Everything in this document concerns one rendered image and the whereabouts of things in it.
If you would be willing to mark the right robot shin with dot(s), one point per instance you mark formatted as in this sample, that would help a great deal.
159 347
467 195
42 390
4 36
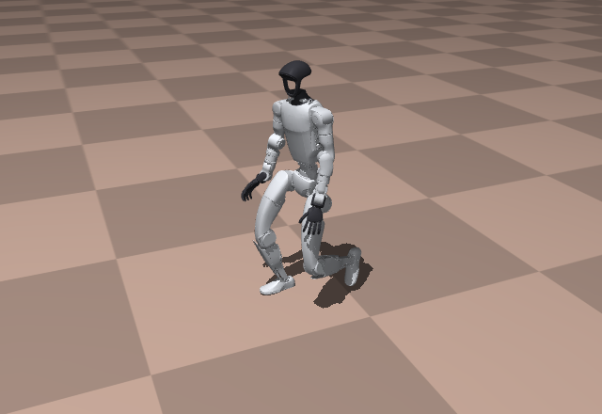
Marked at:
272 257

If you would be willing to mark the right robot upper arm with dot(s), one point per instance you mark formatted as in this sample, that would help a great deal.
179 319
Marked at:
276 140

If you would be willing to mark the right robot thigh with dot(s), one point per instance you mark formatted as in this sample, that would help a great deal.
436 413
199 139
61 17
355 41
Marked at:
271 203

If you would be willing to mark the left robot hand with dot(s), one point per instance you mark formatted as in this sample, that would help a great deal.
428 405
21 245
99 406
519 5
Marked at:
314 214

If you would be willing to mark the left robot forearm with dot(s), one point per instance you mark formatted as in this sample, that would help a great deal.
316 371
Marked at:
324 172

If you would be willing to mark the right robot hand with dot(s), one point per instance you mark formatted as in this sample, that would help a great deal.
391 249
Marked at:
249 188

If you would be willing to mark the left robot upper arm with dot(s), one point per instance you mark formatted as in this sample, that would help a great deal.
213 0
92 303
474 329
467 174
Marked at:
323 119

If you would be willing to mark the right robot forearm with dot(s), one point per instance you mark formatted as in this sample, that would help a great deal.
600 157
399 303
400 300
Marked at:
270 162

